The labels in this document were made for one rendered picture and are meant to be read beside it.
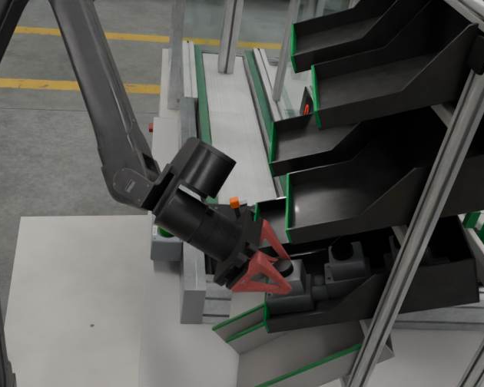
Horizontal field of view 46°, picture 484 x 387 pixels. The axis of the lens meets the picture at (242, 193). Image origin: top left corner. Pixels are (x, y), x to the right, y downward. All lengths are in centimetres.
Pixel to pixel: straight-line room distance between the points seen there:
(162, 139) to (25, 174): 149
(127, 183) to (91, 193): 232
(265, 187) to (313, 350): 74
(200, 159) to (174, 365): 55
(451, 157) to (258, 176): 106
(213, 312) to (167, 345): 12
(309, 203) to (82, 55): 38
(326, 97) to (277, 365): 47
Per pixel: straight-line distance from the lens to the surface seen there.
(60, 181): 317
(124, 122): 80
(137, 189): 75
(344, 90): 69
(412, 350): 135
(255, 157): 172
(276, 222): 98
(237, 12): 217
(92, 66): 85
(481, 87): 59
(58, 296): 131
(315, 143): 87
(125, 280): 134
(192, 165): 74
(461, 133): 61
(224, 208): 139
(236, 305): 111
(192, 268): 123
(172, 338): 122
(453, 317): 140
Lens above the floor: 178
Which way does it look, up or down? 34 degrees down
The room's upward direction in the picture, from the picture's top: 10 degrees clockwise
